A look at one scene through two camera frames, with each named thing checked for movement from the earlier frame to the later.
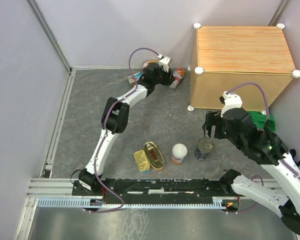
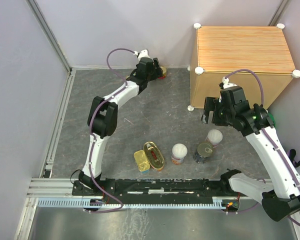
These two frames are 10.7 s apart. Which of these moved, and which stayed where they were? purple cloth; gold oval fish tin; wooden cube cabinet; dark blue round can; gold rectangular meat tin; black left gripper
Moved: dark blue round can; black left gripper
Stayed: purple cloth; gold oval fish tin; wooden cube cabinet; gold rectangular meat tin
